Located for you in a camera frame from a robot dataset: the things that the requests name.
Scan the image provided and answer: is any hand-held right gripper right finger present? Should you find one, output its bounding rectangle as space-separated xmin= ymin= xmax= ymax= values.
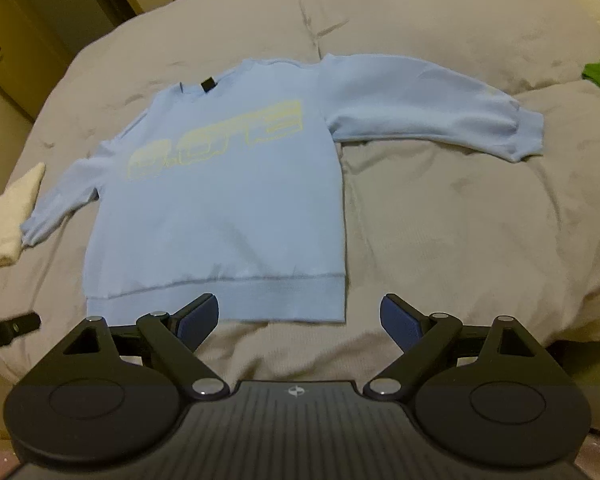
xmin=362 ymin=294 xmax=537 ymax=402

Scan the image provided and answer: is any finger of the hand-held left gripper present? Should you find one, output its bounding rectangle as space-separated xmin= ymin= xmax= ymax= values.
xmin=0 ymin=312 xmax=42 ymax=347

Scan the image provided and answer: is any light blue sweatshirt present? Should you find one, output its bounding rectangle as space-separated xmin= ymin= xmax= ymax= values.
xmin=20 ymin=54 xmax=546 ymax=323

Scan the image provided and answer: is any bed with grey duvet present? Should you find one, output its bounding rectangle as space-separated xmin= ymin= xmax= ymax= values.
xmin=0 ymin=0 xmax=600 ymax=396

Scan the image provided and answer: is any white folded cloth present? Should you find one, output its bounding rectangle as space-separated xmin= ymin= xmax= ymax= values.
xmin=0 ymin=162 xmax=47 ymax=267

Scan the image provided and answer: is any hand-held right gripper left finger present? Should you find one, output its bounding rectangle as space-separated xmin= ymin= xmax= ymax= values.
xmin=62 ymin=294 xmax=231 ymax=402

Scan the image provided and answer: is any brown wooden door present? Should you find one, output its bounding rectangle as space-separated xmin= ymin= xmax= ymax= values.
xmin=0 ymin=0 xmax=146 ymax=121

